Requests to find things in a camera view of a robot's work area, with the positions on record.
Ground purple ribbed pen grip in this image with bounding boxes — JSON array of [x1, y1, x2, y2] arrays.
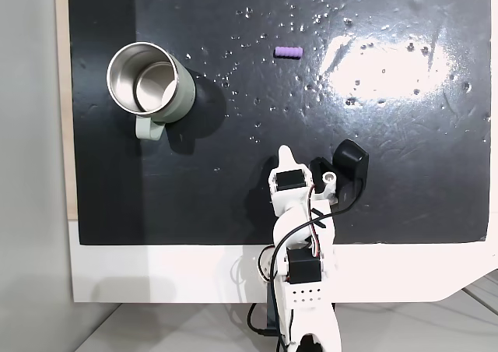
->
[[274, 46, 303, 60]]

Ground black table mat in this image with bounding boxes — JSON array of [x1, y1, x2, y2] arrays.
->
[[67, 0, 493, 247]]

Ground pale green steel mug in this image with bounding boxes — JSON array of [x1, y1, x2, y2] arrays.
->
[[106, 41, 197, 141]]

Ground beige wooden strip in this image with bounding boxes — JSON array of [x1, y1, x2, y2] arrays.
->
[[54, 0, 81, 222]]

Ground black camera cable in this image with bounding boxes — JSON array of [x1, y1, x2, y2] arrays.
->
[[271, 174, 370, 281]]

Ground red white motor wires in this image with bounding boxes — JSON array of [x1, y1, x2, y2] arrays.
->
[[308, 185, 323, 258]]

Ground black oval camera box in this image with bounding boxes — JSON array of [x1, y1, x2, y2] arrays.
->
[[332, 139, 370, 209]]

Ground black base power cable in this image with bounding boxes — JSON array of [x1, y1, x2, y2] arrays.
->
[[247, 302, 282, 340]]

